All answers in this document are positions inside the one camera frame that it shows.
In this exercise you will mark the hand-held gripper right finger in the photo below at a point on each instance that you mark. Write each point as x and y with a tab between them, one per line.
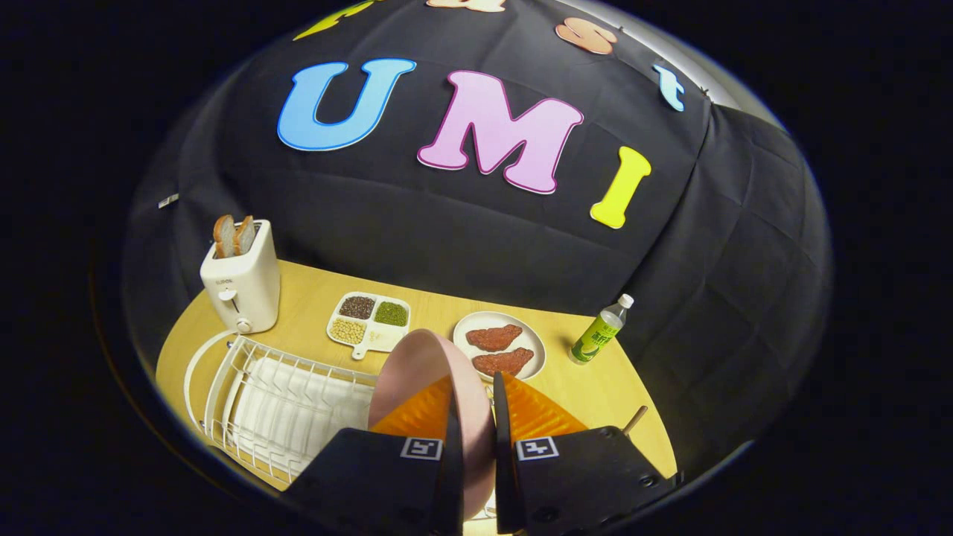
502	484

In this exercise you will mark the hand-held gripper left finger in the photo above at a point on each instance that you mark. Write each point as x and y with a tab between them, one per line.
454	491

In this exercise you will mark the pink plate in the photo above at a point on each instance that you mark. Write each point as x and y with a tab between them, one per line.
424	365

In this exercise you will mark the white plate with meat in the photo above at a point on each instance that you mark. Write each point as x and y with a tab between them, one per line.
532	357

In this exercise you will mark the white divided bean dish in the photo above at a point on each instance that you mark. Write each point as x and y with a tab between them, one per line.
387	339

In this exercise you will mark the brown meat piece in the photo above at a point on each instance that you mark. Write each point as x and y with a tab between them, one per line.
493	338
504	362

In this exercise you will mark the green label drink bottle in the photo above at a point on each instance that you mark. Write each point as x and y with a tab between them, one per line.
595	339

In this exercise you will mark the black backdrop cloth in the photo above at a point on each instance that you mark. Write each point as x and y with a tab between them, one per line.
447	238

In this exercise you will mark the white toaster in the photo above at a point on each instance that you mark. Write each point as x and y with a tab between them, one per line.
246	290

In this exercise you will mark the toasted bread slice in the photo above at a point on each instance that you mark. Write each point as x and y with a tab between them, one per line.
244	235
223	237

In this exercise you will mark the white cloth clip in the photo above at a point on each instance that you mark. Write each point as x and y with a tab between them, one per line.
167	200

